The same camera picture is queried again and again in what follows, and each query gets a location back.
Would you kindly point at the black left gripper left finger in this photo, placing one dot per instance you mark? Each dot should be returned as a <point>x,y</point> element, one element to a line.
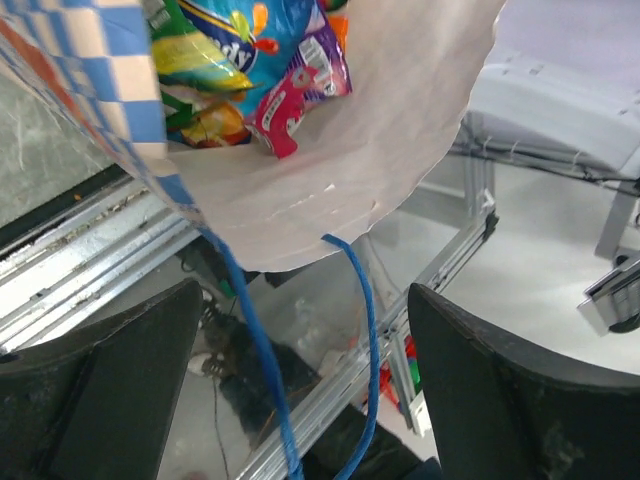
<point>98,402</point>

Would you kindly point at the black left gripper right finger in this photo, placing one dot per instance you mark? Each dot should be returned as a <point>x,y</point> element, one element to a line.
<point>503,407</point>

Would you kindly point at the green chips snack bag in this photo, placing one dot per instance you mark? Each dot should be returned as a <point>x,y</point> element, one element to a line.
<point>195,76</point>

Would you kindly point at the blue checkered paper bag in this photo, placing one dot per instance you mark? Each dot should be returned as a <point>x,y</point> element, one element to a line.
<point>414,64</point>

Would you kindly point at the blue candy snack bag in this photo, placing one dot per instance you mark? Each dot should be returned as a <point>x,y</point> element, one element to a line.
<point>261,38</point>

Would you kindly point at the purple candy snack bag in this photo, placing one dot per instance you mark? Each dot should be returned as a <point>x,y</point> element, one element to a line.
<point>323,49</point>

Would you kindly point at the orange fruit candy packet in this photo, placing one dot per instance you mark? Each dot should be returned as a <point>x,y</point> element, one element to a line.
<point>216,126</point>

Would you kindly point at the pink small candy packet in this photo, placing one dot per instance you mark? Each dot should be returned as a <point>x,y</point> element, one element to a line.
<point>280,110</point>

